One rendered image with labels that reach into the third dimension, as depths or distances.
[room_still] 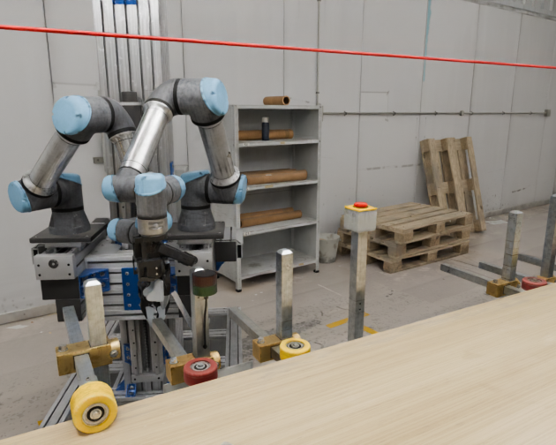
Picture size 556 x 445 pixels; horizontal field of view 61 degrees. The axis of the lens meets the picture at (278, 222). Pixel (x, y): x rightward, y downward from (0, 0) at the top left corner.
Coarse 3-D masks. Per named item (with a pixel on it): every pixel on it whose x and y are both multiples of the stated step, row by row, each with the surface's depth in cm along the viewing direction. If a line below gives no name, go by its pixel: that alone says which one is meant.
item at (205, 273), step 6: (198, 270) 116; (204, 270) 116; (210, 270) 116; (198, 276) 111; (204, 276) 111; (198, 300) 117; (204, 312) 117; (204, 318) 118; (204, 324) 119; (204, 330) 120; (204, 336) 120; (204, 342) 120; (204, 348) 121
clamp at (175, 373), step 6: (186, 354) 124; (192, 354) 124; (210, 354) 124; (216, 354) 124; (168, 360) 121; (180, 360) 121; (186, 360) 121; (216, 360) 123; (168, 366) 119; (174, 366) 118; (180, 366) 118; (168, 372) 120; (174, 372) 118; (180, 372) 119; (168, 378) 121; (174, 378) 118; (180, 378) 119; (174, 384) 118
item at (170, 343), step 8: (152, 320) 147; (160, 320) 147; (160, 328) 141; (168, 328) 141; (160, 336) 140; (168, 336) 136; (168, 344) 132; (176, 344) 131; (176, 352) 127; (184, 352) 127
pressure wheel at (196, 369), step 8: (192, 360) 114; (200, 360) 114; (208, 360) 114; (184, 368) 110; (192, 368) 111; (200, 368) 110; (208, 368) 110; (216, 368) 111; (184, 376) 110; (192, 376) 108; (200, 376) 108; (208, 376) 109; (216, 376) 111; (192, 384) 108
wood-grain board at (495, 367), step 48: (384, 336) 127; (432, 336) 127; (480, 336) 127; (528, 336) 127; (240, 384) 105; (288, 384) 105; (336, 384) 105; (384, 384) 105; (432, 384) 105; (480, 384) 105; (528, 384) 105; (48, 432) 89; (144, 432) 89; (192, 432) 89; (240, 432) 89; (288, 432) 89; (336, 432) 89; (384, 432) 89; (432, 432) 89; (480, 432) 89; (528, 432) 89
